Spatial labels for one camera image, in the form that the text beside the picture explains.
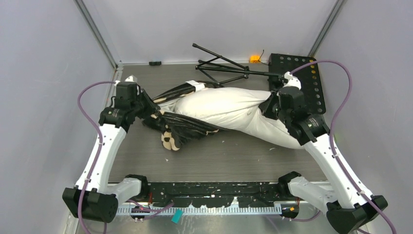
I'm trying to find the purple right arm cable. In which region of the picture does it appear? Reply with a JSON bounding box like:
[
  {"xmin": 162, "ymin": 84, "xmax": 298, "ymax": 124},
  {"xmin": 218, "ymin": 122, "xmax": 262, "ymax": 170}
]
[{"xmin": 267, "ymin": 59, "xmax": 398, "ymax": 234}]

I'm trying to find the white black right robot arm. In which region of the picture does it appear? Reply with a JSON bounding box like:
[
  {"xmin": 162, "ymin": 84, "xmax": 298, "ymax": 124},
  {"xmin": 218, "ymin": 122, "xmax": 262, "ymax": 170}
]
[{"xmin": 259, "ymin": 86, "xmax": 388, "ymax": 234}]

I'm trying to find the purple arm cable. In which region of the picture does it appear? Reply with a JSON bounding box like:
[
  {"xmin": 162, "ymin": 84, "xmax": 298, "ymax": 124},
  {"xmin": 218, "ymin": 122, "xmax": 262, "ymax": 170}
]
[
  {"xmin": 77, "ymin": 80, "xmax": 175, "ymax": 234},
  {"xmin": 267, "ymin": 59, "xmax": 398, "ymax": 234}
]

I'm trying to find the black perforated plate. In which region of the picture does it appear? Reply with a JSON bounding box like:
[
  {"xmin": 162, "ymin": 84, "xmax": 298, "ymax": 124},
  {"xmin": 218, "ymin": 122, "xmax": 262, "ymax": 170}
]
[{"xmin": 268, "ymin": 53, "xmax": 326, "ymax": 115}]

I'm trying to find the black floral pillowcase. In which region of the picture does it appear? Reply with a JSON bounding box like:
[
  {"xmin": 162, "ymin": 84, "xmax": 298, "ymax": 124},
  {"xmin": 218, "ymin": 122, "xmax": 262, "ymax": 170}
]
[{"xmin": 142, "ymin": 82, "xmax": 227, "ymax": 151}]

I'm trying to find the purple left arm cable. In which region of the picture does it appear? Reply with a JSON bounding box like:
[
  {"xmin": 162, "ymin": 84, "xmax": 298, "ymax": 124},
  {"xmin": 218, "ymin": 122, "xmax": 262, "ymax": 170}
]
[{"xmin": 77, "ymin": 80, "xmax": 175, "ymax": 234}]

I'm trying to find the aluminium frame rail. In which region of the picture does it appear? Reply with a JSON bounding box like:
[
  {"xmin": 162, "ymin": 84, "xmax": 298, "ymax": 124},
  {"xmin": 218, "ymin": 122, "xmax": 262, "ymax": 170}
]
[{"xmin": 68, "ymin": 183, "xmax": 362, "ymax": 216}]

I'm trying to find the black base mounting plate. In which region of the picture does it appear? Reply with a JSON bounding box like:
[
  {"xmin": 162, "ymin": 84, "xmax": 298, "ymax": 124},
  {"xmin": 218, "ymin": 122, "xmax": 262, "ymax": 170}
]
[{"xmin": 131, "ymin": 182, "xmax": 298, "ymax": 208}]

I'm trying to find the orange small device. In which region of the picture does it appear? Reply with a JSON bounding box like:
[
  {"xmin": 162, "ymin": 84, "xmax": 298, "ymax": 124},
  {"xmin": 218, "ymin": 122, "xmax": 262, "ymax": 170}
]
[{"xmin": 249, "ymin": 50, "xmax": 264, "ymax": 63}]

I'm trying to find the small black clip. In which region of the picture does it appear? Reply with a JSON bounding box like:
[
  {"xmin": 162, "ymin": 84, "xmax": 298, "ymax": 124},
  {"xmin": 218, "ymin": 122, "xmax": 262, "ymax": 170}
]
[{"xmin": 149, "ymin": 61, "xmax": 162, "ymax": 66}]

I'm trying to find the teal tape piece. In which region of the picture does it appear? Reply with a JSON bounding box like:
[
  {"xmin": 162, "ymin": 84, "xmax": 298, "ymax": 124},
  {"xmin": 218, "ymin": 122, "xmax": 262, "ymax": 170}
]
[{"xmin": 171, "ymin": 209, "xmax": 184, "ymax": 224}]

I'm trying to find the white pillow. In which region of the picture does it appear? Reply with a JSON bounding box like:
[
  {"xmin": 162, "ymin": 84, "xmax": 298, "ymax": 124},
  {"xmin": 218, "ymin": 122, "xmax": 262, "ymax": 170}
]
[{"xmin": 160, "ymin": 87, "xmax": 303, "ymax": 150}]

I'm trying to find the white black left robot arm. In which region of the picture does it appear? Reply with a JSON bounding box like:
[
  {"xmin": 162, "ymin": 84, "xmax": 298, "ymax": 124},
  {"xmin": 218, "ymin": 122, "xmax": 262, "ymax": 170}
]
[{"xmin": 62, "ymin": 80, "xmax": 157, "ymax": 223}]

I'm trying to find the black folding stand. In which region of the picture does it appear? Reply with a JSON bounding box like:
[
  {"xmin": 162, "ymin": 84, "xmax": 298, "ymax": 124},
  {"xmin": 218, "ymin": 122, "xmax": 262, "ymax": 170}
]
[{"xmin": 192, "ymin": 43, "xmax": 287, "ymax": 87}]

